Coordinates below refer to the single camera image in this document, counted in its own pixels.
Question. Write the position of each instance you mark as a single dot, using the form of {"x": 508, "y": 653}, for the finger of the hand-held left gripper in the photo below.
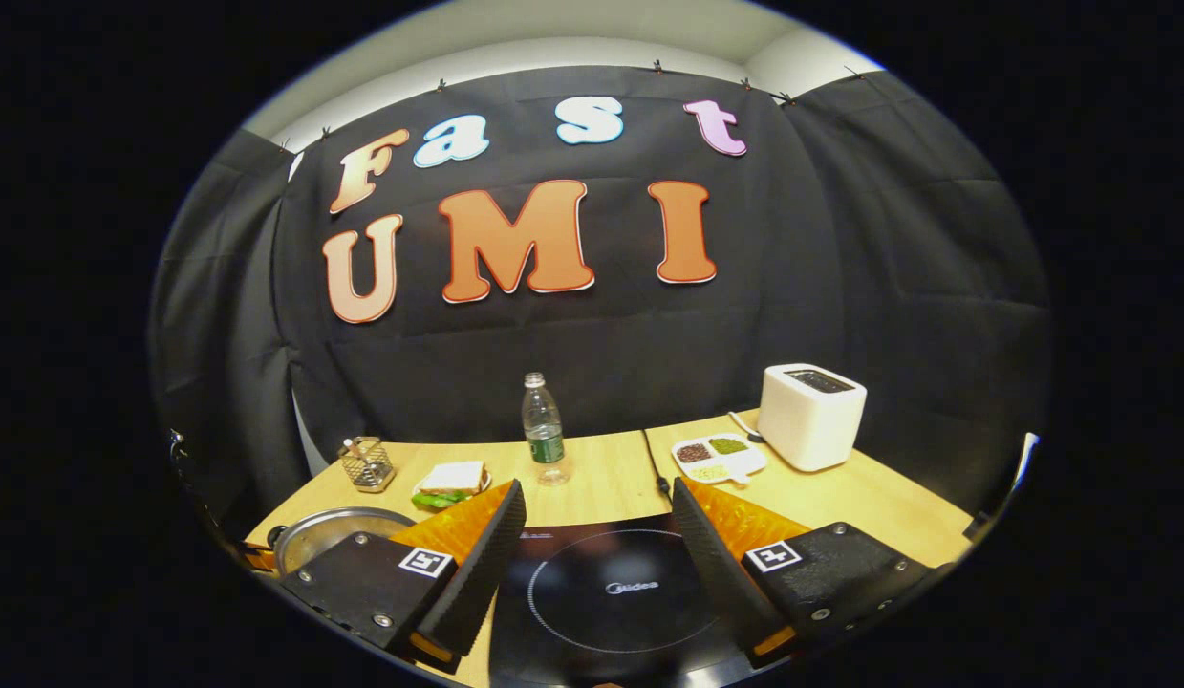
{"x": 255, "y": 557}

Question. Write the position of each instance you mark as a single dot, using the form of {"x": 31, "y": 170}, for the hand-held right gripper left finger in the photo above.
{"x": 477, "y": 583}

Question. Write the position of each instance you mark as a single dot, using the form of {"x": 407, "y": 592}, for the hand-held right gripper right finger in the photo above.
{"x": 716, "y": 573}

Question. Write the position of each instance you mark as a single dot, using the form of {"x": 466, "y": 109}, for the black induction cooktop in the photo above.
{"x": 601, "y": 621}

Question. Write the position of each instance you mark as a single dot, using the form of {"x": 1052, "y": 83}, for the sandwich with lettuce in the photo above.
{"x": 453, "y": 478}

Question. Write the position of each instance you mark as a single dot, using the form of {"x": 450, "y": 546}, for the white divided spice dish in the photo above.
{"x": 721, "y": 461}

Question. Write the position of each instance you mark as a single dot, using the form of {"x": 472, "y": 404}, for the clear plastic water bottle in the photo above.
{"x": 544, "y": 430}

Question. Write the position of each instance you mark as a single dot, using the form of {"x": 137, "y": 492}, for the white toaster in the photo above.
{"x": 811, "y": 425}

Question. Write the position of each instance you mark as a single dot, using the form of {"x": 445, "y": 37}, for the black backdrop cloth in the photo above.
{"x": 601, "y": 354}

